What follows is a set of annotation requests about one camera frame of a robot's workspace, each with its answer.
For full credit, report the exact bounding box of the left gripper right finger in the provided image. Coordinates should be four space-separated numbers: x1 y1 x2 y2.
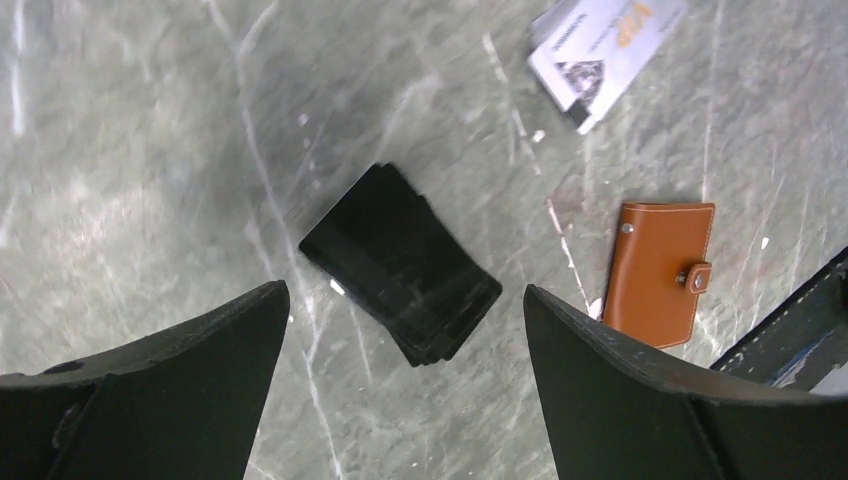
523 285 847 479

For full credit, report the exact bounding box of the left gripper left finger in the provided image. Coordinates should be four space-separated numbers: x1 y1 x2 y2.
1 280 290 479

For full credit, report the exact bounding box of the brown leather card holder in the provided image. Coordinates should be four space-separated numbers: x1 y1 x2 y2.
602 202 715 349

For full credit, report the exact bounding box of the black card stack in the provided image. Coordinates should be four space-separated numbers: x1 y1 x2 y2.
299 163 502 367

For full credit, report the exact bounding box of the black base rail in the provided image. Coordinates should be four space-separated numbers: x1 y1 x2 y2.
711 250 847 392

